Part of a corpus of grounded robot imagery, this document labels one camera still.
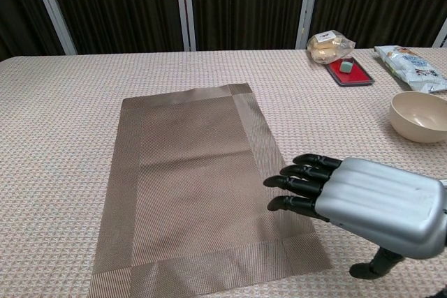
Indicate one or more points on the red ink pad black frame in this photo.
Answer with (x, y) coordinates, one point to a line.
(356, 76)

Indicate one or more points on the pink woven tablecloth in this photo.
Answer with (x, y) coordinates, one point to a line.
(70, 120)

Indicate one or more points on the white partition post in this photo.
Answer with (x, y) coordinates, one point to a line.
(443, 34)
(185, 8)
(308, 8)
(52, 8)

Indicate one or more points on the beige round bowl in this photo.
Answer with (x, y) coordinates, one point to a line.
(405, 127)

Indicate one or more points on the brown woven placemat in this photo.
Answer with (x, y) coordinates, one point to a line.
(192, 190)

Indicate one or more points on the small grey-green cube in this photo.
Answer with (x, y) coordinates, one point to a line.
(345, 67)

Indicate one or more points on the white blue snack bag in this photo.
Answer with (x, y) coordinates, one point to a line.
(408, 67)

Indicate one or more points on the clear bag of bread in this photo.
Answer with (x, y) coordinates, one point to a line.
(324, 50)

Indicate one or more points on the black pleated curtain panel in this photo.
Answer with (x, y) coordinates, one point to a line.
(244, 5)
(115, 5)
(377, 1)
(17, 8)

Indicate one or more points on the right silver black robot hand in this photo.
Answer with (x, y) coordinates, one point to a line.
(384, 203)

